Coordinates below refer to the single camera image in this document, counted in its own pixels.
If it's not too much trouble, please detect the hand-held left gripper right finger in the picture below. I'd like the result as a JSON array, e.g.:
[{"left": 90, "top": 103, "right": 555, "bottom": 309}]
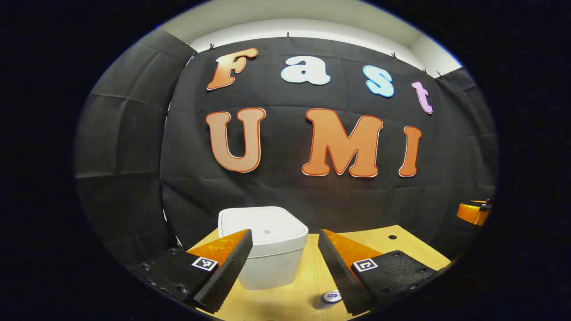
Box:
[{"left": 318, "top": 229, "right": 440, "bottom": 316}]

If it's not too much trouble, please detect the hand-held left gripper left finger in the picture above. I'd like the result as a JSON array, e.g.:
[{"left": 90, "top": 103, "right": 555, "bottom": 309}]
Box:
[{"left": 129, "top": 229, "right": 253, "bottom": 314}]

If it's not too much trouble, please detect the silver pop can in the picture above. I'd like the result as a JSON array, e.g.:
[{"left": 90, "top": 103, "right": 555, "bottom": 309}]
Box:
[{"left": 314, "top": 290, "right": 343, "bottom": 310}]

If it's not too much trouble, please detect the white desktop garbage bin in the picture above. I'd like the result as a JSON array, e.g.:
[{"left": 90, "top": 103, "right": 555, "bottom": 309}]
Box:
[{"left": 218, "top": 206, "right": 309, "bottom": 291}]

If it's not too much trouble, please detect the wooden desktop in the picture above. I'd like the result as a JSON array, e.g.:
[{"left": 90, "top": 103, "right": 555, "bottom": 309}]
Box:
[{"left": 185, "top": 224, "right": 451, "bottom": 321}]

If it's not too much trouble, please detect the black backdrop cloth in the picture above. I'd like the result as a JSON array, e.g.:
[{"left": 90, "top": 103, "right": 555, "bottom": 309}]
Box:
[{"left": 74, "top": 29, "right": 498, "bottom": 277}]

